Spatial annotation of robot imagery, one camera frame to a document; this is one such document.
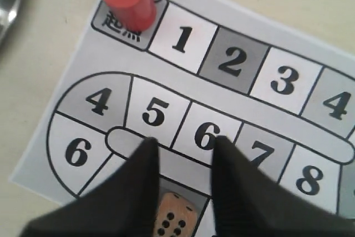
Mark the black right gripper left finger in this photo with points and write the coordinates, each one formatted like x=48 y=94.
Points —
x=123 y=205

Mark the wooden die with black pips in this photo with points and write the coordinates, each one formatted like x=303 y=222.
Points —
x=175 y=217

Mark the paper number game board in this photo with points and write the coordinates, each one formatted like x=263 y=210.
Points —
x=204 y=68

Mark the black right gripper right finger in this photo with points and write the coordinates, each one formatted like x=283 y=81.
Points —
x=248 y=203

